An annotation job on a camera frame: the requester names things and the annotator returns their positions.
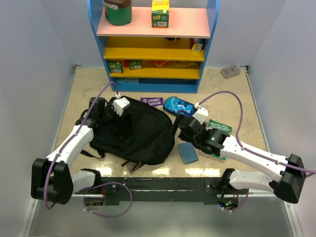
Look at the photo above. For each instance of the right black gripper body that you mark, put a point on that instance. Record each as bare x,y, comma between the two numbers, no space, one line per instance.
182,137

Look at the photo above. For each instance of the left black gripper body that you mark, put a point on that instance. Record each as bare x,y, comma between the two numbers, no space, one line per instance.
110,118

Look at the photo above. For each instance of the black backpack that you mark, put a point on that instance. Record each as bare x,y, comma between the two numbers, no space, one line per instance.
146,141

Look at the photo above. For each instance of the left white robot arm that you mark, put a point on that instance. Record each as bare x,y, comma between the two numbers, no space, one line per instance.
51,180

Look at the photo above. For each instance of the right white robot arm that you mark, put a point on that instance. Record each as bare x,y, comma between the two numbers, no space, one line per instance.
283,176

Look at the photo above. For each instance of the green 104-storey treehouse book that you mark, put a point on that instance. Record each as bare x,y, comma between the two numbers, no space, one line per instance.
220,126

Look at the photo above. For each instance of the blue shark pencil case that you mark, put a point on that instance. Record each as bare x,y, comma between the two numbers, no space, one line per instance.
177,106

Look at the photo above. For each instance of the purple 52-storey treehouse book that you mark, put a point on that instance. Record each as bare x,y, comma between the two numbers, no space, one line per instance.
156,102

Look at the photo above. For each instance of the dark tale two cities book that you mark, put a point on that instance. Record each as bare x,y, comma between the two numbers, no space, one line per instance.
133,166

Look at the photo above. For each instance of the left small green box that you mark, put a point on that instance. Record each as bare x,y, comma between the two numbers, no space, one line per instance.
115,67

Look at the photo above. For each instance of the small green box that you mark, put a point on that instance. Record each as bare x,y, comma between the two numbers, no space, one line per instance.
135,64
115,67

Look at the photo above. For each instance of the right small green box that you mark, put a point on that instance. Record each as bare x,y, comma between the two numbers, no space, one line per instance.
135,64

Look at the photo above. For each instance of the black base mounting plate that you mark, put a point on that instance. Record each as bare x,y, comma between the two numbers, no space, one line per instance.
177,189

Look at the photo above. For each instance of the grey red packet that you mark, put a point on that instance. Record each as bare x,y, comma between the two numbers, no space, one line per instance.
230,71

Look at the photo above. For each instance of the blue shelf unit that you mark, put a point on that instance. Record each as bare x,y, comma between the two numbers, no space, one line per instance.
138,40

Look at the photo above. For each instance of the orange yellow snack packets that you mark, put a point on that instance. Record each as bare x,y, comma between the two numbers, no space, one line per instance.
174,64

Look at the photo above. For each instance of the green cylindrical canister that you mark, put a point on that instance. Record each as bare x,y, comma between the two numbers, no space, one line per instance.
118,12

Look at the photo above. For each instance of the yellow green carton box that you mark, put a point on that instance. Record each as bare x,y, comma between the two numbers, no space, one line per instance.
160,13

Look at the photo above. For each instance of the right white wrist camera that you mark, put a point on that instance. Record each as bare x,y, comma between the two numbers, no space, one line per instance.
201,113

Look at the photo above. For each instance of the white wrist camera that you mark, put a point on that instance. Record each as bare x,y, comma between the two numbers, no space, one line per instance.
120,104
201,113

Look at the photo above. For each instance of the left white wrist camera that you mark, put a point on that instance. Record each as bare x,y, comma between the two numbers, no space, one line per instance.
120,104

